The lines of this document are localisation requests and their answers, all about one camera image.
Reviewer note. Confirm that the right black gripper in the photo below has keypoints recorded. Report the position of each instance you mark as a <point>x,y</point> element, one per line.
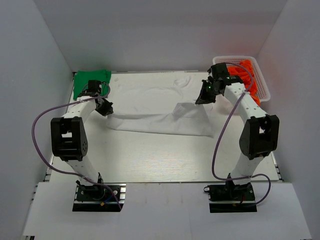
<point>207,91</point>

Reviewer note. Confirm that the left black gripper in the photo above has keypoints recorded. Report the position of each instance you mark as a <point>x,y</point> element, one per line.
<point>105,108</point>

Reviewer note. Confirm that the white t shirt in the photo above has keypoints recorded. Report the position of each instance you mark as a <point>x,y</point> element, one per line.
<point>160,108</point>

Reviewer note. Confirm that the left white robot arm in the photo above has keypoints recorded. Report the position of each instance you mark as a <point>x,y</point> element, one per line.
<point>69,140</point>

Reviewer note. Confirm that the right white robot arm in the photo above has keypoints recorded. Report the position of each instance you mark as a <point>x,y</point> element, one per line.
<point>260,133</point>

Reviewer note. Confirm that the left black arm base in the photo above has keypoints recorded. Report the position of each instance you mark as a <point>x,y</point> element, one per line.
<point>96,199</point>

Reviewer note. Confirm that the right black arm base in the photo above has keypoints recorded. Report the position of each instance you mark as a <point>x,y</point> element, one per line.
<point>231,199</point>

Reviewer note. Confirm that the folded green t shirt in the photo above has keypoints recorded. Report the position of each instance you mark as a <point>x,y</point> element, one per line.
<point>82,78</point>

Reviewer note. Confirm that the crumpled orange t shirt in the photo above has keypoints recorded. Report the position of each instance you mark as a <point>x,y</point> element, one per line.
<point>238,71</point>

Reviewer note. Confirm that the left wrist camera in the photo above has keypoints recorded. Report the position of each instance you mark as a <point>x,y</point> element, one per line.
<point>94,88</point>

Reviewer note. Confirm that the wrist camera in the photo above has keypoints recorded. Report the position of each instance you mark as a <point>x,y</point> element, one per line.
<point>94,88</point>
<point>218,70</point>

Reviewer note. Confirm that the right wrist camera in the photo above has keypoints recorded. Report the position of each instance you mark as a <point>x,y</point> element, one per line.
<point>218,70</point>

